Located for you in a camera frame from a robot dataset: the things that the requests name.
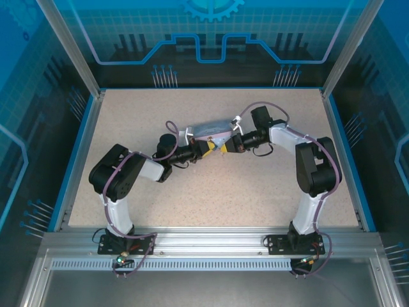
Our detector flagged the pastel cartoon tin box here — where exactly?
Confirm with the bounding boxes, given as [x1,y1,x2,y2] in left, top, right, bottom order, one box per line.
[187,118,236,152]

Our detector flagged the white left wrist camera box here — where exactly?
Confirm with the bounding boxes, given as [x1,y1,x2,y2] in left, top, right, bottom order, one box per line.
[178,125,194,145]

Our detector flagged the thin black right gripper cable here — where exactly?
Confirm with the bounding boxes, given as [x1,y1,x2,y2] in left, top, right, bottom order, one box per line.
[252,143,276,158]

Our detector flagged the aluminium mounting rail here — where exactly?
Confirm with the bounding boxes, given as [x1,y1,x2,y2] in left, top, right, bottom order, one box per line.
[40,226,384,260]

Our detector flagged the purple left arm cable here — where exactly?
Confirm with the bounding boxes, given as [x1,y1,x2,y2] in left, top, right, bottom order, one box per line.
[101,120,180,279]

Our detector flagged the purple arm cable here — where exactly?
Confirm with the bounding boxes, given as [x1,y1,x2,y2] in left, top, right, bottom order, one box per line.
[238,102,340,279]
[101,120,180,279]

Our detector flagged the aluminium table side rail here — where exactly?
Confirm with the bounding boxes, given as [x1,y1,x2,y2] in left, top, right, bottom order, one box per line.
[320,89,377,232]
[53,90,107,232]

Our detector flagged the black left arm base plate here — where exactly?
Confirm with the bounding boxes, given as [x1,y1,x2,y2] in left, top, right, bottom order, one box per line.
[96,233,157,256]

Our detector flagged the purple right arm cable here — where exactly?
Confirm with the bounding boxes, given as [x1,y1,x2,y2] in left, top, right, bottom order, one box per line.
[238,102,340,279]

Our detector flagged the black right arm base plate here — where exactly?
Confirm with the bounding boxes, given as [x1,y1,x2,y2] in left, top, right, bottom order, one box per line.
[264,233,327,256]

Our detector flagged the slotted metal cable duct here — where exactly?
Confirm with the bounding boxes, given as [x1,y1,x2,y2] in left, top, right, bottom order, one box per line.
[50,258,294,272]

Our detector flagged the aluminium frame post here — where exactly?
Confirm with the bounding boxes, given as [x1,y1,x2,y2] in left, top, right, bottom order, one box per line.
[35,0,107,98]
[320,0,385,98]

